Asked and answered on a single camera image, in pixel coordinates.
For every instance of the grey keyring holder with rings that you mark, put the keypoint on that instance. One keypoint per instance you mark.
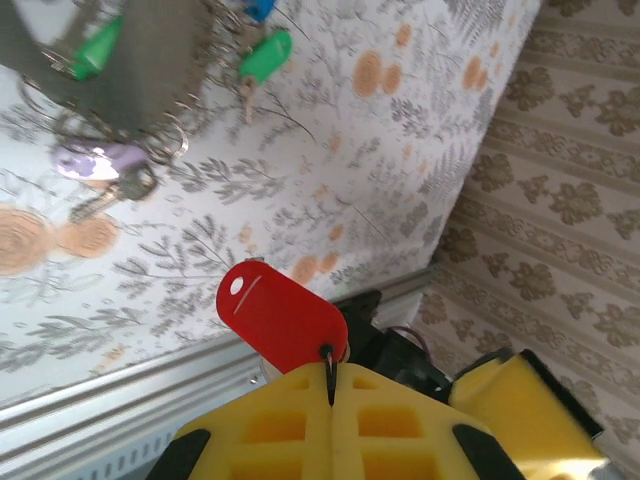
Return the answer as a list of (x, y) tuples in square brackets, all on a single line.
[(145, 60)]

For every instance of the blue plastic key tag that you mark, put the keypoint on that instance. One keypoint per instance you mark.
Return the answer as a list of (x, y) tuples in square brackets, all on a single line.
[(260, 7)]

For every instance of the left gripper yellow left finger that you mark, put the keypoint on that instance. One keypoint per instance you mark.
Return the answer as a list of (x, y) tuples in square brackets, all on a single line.
[(260, 430)]

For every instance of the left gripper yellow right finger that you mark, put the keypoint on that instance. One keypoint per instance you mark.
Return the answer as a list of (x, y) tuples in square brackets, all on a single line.
[(400, 430)]

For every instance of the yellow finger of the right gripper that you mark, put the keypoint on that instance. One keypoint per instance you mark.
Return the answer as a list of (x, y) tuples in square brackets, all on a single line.
[(525, 410)]

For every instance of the lilac plastic key tag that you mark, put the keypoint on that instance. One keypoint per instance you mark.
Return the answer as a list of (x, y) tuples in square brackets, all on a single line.
[(90, 160)]

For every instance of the green plastic key tag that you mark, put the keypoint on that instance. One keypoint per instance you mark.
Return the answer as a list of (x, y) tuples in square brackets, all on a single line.
[(267, 55), (97, 47)]

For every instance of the dark metal key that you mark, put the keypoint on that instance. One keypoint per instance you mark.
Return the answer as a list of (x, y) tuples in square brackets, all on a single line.
[(135, 182)]

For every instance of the aluminium front rail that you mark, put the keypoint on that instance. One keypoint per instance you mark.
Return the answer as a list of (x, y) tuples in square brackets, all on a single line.
[(150, 380)]

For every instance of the red plastic key tag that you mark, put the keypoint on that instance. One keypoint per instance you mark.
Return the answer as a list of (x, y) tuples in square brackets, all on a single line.
[(280, 315)]

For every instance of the brass metal key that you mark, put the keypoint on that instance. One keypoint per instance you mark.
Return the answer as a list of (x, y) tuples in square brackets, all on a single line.
[(246, 100)]

